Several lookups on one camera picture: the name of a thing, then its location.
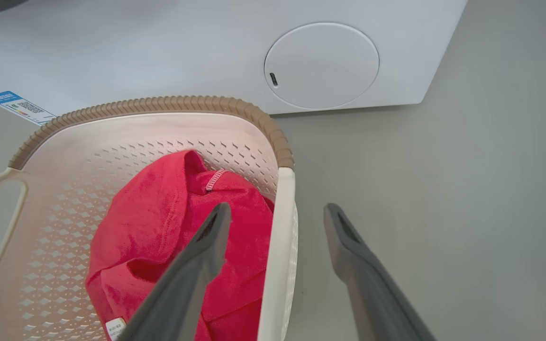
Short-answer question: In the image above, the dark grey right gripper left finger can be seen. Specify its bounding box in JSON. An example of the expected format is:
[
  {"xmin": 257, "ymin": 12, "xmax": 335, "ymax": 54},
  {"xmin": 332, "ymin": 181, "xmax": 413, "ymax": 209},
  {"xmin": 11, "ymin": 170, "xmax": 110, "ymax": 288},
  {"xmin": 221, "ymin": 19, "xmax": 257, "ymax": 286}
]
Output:
[{"xmin": 116, "ymin": 202, "xmax": 232, "ymax": 341}]

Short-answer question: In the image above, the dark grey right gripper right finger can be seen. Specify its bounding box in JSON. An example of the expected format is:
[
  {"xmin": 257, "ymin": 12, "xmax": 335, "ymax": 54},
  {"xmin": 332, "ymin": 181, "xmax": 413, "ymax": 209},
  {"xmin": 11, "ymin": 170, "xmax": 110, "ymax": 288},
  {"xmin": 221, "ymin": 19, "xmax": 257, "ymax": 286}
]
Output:
[{"xmin": 323, "ymin": 203, "xmax": 437, "ymax": 341}]

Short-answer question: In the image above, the cream perforated laundry basket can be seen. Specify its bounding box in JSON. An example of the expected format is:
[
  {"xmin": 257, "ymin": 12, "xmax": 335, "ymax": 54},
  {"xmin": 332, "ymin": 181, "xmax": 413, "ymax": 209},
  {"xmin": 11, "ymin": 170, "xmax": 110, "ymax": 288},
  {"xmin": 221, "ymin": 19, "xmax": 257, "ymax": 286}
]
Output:
[{"xmin": 0, "ymin": 96, "xmax": 299, "ymax": 341}]

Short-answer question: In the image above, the red towel garment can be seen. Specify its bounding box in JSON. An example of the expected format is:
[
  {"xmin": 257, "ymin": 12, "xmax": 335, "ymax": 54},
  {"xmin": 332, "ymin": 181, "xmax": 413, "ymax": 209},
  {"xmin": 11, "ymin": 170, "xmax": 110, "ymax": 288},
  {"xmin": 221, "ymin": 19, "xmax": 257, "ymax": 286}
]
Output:
[{"xmin": 85, "ymin": 150, "xmax": 275, "ymax": 341}]

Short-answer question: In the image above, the blue energy label sticker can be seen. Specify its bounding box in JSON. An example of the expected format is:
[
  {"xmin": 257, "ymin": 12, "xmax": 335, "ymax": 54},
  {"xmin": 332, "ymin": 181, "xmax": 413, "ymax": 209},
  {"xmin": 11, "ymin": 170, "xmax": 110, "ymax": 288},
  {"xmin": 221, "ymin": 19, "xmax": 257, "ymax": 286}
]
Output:
[{"xmin": 0, "ymin": 91, "xmax": 57, "ymax": 126}]

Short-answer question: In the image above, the round white filter cover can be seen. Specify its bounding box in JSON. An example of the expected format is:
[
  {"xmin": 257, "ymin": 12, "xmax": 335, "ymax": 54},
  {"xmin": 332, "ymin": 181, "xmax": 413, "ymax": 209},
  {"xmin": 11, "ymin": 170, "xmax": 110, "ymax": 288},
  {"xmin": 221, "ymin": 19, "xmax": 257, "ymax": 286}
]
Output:
[{"xmin": 264, "ymin": 22, "xmax": 380, "ymax": 110}]

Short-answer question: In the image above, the white washing machine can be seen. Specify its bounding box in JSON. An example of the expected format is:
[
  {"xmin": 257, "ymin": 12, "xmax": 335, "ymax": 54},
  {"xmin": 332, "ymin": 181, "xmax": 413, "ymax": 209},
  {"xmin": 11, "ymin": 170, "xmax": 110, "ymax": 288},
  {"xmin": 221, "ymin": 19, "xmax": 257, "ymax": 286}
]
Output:
[{"xmin": 0, "ymin": 0, "xmax": 468, "ymax": 125}]

